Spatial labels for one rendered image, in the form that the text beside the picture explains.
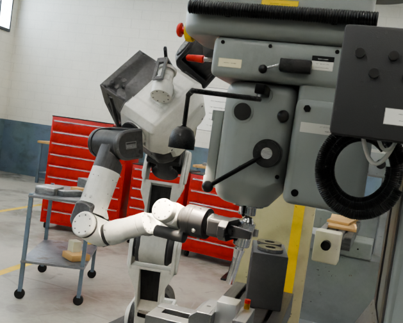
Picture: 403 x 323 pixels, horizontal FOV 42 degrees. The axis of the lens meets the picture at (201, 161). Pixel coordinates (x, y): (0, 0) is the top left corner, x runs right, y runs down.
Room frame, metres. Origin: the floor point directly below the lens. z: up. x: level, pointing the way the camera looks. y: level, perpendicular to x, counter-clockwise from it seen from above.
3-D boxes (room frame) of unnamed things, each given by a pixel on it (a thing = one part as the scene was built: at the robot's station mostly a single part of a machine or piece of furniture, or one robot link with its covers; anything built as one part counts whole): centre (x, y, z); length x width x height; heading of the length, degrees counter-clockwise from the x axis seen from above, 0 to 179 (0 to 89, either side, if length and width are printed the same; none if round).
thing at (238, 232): (1.39, -0.13, 1.23); 0.06 x 0.02 x 0.03; 64
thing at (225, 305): (1.34, -0.12, 1.03); 0.06 x 0.05 x 0.06; 164
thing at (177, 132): (1.44, 0.06, 1.46); 0.07 x 0.07 x 0.06
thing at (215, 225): (1.46, -0.06, 1.23); 0.13 x 0.12 x 0.10; 154
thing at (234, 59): (1.40, -0.18, 1.68); 0.34 x 0.24 x 0.10; 74
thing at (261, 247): (1.85, -0.28, 1.03); 0.22 x 0.12 x 0.20; 175
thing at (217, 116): (1.45, -0.04, 1.45); 0.04 x 0.04 x 0.21; 74
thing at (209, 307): (1.36, -0.07, 1.02); 0.12 x 0.06 x 0.04; 164
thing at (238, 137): (1.42, -0.15, 1.47); 0.21 x 0.19 x 0.32; 164
